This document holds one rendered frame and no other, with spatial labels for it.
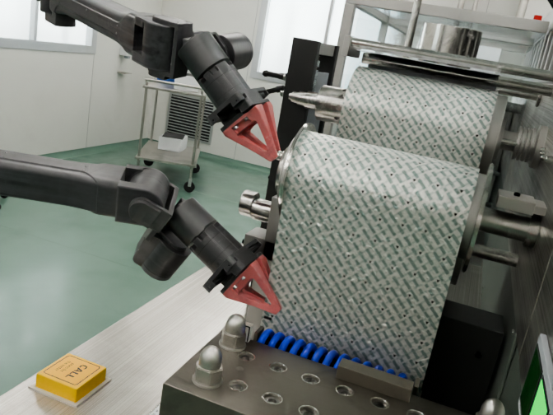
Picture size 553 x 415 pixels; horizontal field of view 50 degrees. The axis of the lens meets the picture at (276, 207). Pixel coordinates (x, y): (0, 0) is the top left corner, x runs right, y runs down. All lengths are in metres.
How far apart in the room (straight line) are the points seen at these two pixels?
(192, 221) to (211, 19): 6.25
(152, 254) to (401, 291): 0.36
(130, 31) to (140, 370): 0.52
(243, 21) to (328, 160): 6.12
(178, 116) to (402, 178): 6.51
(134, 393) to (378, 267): 0.41
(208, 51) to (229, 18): 6.09
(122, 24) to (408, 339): 0.62
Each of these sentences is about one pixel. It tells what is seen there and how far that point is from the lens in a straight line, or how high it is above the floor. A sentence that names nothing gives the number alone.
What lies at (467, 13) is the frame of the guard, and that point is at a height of 1.59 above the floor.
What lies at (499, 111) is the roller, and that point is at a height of 1.38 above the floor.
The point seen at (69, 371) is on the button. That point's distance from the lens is 0.93.
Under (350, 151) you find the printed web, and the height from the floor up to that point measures 1.30.
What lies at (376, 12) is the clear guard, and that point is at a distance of 1.81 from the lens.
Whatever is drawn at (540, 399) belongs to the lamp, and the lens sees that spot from 0.51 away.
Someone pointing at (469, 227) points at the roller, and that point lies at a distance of 0.76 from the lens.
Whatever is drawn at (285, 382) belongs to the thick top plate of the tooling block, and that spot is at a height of 1.03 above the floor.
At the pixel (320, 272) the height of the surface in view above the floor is 1.14.
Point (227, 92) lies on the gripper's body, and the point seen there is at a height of 1.35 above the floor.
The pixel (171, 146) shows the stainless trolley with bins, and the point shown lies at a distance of 5.83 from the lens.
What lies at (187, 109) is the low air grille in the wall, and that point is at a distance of 7.15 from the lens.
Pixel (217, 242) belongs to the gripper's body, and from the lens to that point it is 0.83.
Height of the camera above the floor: 1.42
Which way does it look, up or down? 15 degrees down
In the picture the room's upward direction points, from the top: 10 degrees clockwise
